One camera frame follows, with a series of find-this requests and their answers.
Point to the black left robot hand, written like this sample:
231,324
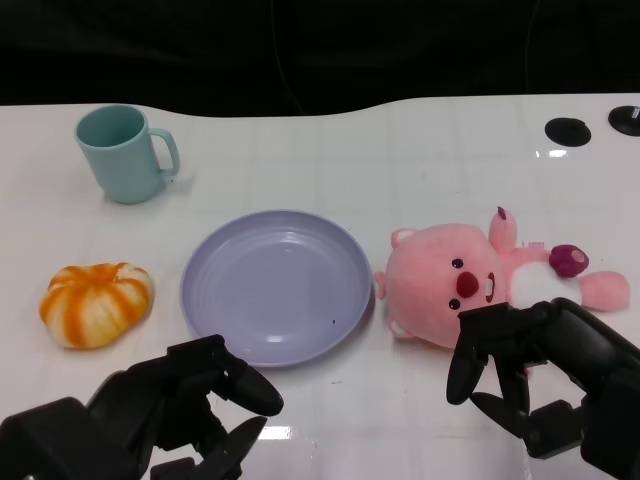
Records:
165,395

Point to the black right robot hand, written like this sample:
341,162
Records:
545,360

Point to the pink plush beaver doll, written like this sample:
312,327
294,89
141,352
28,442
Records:
445,280

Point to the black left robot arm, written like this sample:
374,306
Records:
55,440

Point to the lavender plastic plate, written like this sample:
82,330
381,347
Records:
276,288

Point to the orange white striped pumpkin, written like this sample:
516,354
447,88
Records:
95,304

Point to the black round table grommet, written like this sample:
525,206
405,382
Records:
567,131
625,119

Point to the teal plastic mug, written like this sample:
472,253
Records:
120,150

